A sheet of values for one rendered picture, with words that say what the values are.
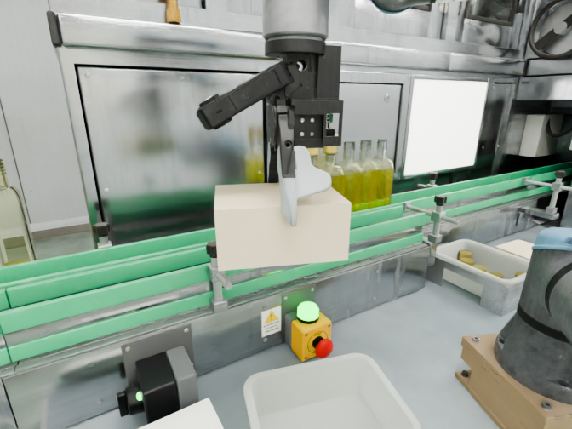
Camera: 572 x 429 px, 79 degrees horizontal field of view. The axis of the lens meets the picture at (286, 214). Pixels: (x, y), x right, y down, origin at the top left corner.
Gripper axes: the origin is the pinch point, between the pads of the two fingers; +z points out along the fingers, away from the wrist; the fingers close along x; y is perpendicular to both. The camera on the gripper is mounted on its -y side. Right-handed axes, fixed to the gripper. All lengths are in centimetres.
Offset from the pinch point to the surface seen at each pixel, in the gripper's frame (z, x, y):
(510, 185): 15, 63, 95
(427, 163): 8, 69, 65
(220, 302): 20.5, 11.2, -8.7
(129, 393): 29.1, 1.8, -22.7
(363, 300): 31.6, 24.3, 24.6
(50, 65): -40, 309, -149
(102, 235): 11.7, 25.1, -30.9
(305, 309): 25.2, 13.5, 7.5
